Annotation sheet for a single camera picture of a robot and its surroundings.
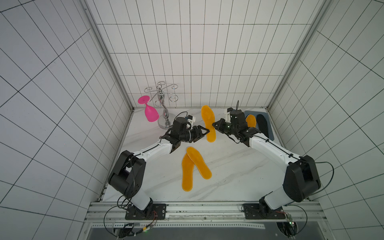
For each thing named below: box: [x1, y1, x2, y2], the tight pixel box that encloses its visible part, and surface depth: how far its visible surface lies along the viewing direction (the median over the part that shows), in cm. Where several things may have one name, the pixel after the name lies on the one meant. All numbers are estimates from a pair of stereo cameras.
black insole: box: [256, 114, 270, 138], surface depth 111 cm
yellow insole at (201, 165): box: [186, 146, 212, 180], surface depth 91 cm
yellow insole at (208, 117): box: [201, 105, 217, 143], surface depth 87 cm
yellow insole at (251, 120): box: [245, 114, 257, 128], surface depth 112 cm
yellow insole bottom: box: [182, 153, 195, 192], surface depth 87 cm
